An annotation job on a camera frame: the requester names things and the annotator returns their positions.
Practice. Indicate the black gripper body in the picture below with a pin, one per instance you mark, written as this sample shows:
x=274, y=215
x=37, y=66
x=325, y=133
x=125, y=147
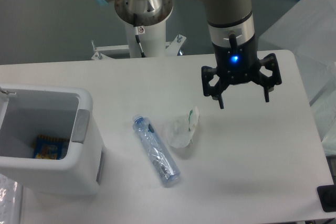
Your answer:
x=239, y=65

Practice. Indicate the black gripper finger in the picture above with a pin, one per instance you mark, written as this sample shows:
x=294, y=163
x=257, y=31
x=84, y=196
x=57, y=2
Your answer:
x=208, y=74
x=270, y=63

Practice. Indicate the clear plastic water bottle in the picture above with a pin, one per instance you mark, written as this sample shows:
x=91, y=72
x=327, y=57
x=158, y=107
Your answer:
x=156, y=150

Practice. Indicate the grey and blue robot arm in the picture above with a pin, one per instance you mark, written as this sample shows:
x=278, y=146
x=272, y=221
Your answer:
x=231, y=28

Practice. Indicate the white trash can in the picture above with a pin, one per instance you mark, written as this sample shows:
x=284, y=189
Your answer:
x=28, y=111

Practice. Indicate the translucent plastic storage box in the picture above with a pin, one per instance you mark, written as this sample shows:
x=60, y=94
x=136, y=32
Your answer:
x=308, y=31

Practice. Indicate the black device at edge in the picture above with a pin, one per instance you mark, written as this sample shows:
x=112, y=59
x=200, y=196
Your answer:
x=326, y=195

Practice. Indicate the blue yellow snack packet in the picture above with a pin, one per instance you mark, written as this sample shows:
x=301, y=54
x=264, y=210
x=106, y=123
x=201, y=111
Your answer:
x=53, y=148

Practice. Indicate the clear plastic sheet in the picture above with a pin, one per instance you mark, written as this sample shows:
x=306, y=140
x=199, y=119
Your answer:
x=11, y=200

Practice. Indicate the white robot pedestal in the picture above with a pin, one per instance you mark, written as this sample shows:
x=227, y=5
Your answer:
x=145, y=27

